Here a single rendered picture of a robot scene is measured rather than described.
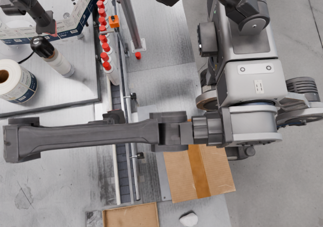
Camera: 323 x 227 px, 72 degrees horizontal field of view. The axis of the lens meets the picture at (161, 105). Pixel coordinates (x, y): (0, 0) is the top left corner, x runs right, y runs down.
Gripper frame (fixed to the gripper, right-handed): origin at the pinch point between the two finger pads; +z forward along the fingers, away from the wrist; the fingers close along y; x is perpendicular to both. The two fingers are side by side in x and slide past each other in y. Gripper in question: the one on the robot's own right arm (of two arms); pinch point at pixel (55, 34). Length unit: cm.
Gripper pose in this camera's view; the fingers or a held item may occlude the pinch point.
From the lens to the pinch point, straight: 113.5
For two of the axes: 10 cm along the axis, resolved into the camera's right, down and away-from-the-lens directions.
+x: 9.9, -1.4, 0.2
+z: 0.2, 3.1, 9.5
